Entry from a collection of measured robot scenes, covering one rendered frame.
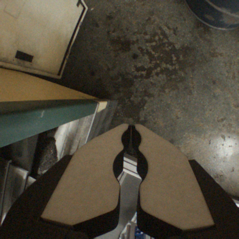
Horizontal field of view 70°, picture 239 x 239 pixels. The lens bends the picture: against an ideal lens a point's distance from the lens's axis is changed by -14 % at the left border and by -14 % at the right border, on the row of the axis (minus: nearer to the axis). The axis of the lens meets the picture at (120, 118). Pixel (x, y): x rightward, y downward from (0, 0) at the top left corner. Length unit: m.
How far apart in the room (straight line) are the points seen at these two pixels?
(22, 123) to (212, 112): 1.41
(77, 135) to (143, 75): 0.88
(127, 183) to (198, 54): 1.06
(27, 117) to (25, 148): 0.59
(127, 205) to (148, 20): 1.35
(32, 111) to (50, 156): 0.64
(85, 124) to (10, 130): 0.45
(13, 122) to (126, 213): 1.29
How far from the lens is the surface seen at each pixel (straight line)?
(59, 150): 0.86
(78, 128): 0.66
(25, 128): 0.25
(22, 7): 0.91
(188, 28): 1.56
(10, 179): 0.98
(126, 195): 1.37
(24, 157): 0.88
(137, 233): 1.24
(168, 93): 1.43
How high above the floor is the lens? 1.42
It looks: 82 degrees down
